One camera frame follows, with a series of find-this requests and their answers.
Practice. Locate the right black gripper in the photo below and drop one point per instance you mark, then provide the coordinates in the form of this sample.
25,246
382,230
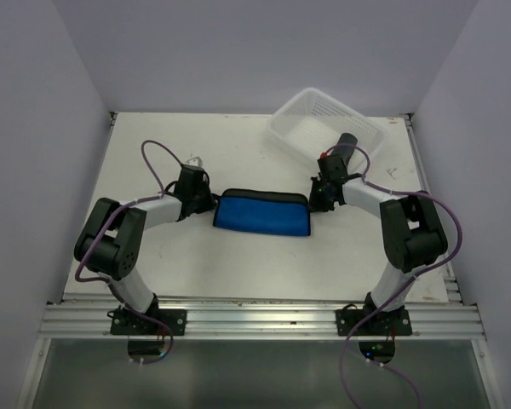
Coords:
316,206

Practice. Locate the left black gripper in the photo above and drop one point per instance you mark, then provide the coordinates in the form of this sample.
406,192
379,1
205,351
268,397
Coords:
210,203

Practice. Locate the purple and black towel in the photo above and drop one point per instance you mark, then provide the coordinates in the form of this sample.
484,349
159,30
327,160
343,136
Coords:
345,147

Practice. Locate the blue and black towel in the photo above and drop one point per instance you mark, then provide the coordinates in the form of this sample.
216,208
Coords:
262,212

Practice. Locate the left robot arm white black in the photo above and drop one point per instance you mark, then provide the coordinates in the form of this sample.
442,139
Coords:
109,245

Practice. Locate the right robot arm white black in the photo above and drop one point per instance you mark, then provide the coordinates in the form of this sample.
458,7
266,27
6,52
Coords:
412,234

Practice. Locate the white plastic mesh basket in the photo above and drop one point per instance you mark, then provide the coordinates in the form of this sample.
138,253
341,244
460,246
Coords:
312,121

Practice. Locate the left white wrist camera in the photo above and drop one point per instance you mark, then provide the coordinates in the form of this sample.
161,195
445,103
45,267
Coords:
195,161

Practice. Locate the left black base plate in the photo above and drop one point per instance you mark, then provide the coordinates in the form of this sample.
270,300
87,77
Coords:
163,321

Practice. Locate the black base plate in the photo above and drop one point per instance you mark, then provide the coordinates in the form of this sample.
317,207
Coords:
163,321
383,324

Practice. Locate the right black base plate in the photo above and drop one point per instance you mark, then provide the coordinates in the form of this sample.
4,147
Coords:
383,324

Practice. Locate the aluminium mounting rail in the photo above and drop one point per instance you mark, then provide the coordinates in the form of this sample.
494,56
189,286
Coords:
245,320

